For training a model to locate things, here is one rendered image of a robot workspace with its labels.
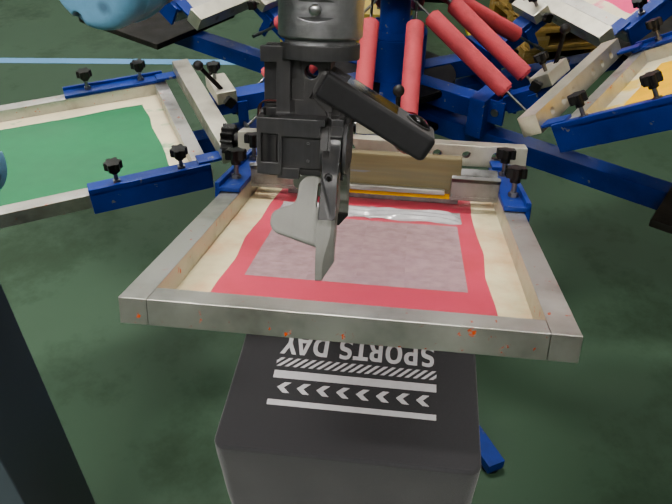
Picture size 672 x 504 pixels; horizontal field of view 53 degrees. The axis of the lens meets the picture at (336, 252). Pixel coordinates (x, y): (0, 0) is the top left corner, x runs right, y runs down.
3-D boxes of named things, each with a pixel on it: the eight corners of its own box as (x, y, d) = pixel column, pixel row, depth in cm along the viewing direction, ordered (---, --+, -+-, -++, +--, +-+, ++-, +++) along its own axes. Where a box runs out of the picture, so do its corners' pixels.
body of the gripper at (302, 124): (273, 160, 68) (273, 36, 63) (357, 165, 67) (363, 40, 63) (256, 181, 61) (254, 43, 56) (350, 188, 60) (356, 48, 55)
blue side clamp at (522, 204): (526, 238, 127) (532, 203, 124) (500, 236, 127) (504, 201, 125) (507, 194, 155) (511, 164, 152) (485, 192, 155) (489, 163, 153)
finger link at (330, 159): (318, 229, 61) (327, 141, 63) (337, 230, 61) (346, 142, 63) (312, 214, 57) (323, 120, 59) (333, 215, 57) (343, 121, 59)
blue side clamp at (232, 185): (240, 217, 132) (239, 183, 130) (215, 215, 133) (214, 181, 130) (271, 178, 160) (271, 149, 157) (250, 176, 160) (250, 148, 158)
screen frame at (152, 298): (578, 363, 82) (583, 336, 81) (119, 323, 87) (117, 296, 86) (502, 188, 155) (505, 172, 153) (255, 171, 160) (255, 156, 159)
